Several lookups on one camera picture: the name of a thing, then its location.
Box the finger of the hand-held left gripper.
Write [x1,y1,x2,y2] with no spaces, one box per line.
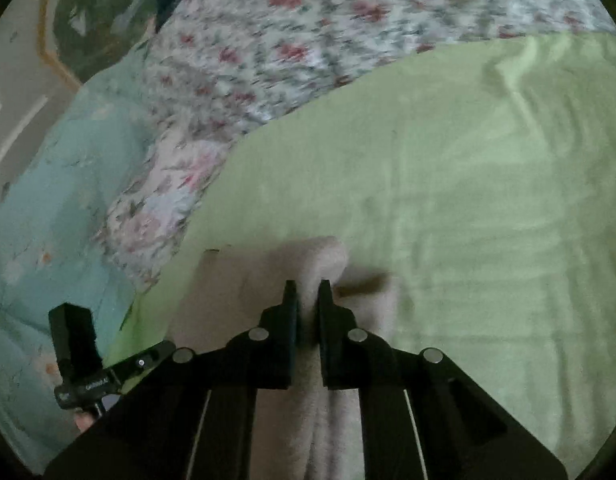
[48,302,104,386]
[106,340,177,390]

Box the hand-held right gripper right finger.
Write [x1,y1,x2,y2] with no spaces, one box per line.
[316,280,569,480]

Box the light green blanket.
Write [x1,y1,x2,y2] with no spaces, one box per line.
[105,30,616,476]

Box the gold-framed wall painting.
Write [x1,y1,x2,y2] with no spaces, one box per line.
[40,0,159,86]

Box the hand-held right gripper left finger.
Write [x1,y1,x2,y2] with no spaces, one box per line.
[42,280,300,480]

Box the white red-flowered quilt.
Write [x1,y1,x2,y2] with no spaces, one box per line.
[142,0,616,126]

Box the beige knit sweater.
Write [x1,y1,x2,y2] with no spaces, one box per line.
[168,236,403,480]

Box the pastel floral pillow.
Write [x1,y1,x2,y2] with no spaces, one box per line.
[95,125,239,291]

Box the light blue floral quilt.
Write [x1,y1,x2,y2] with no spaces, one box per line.
[0,50,159,471]

